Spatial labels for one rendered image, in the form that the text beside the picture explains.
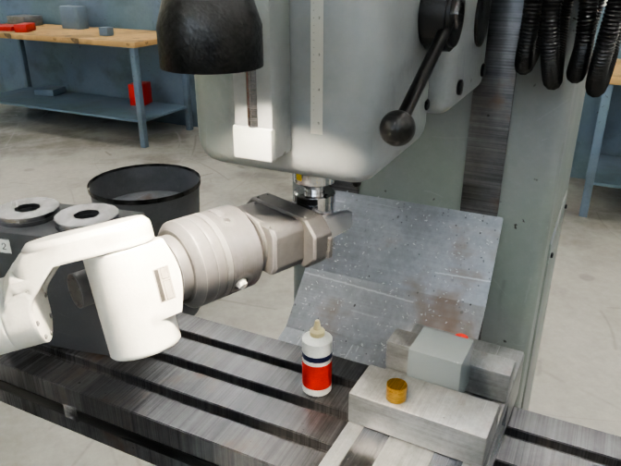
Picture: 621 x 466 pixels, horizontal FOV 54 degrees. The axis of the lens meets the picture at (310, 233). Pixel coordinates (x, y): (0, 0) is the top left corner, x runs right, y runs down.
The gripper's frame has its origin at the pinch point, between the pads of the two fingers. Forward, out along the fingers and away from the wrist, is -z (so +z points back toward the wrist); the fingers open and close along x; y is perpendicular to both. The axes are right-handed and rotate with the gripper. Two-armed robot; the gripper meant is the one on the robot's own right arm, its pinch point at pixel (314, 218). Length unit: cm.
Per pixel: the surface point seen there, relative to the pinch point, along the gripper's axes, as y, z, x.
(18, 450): 124, 7, 135
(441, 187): 7.0, -36.6, 8.3
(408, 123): -15.0, 5.5, -16.7
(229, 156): -8.9, 10.0, 1.9
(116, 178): 64, -72, 207
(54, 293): 17.4, 18.5, 34.7
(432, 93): -13.4, -12.8, -5.6
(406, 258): 18.9, -31.0, 10.0
